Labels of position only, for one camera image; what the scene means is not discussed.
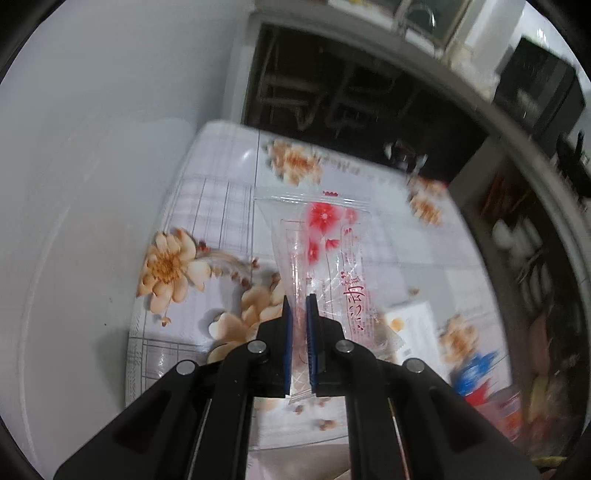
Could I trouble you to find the clear red-flowered plastic wrapper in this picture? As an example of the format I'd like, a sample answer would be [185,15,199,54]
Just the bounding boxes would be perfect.
[256,188,408,401]

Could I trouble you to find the concrete kitchen counter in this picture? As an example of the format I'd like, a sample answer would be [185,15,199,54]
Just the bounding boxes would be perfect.
[247,1,590,287]

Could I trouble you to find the blue candy wrapper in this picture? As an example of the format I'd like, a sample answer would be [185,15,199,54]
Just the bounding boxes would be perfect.
[451,351,497,397]

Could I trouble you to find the yellow white medicine box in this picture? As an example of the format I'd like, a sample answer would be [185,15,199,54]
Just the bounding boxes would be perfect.
[385,302,448,377]

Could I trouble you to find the red plastic bag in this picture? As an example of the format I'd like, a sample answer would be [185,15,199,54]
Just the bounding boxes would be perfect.
[465,382,524,442]

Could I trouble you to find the floral plastic tablecloth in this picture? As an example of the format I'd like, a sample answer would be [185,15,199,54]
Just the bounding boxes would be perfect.
[124,120,523,451]

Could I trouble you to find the stack of white plates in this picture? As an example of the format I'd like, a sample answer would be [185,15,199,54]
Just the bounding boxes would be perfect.
[492,218,553,313]

